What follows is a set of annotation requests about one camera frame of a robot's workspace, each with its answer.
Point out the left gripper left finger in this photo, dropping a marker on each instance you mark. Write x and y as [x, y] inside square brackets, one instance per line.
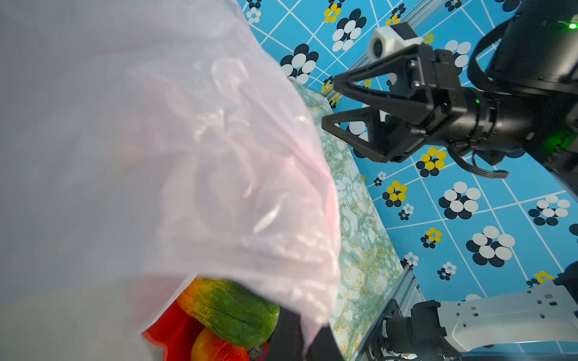
[288, 341]

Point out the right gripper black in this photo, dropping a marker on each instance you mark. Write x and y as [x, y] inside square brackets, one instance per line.
[420, 87]

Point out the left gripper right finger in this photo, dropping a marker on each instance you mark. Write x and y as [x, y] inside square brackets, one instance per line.
[324, 347]

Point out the green papaya fruit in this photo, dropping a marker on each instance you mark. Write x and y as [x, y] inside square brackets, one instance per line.
[230, 311]

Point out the pink translucent plastic bag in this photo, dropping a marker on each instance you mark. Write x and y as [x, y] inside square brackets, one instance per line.
[144, 143]

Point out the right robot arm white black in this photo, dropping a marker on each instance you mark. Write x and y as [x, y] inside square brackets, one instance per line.
[480, 192]

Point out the red flower-shaped plate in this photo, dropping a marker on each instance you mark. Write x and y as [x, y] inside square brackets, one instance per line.
[175, 332]

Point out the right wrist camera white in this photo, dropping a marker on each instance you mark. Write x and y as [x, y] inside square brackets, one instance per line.
[389, 40]

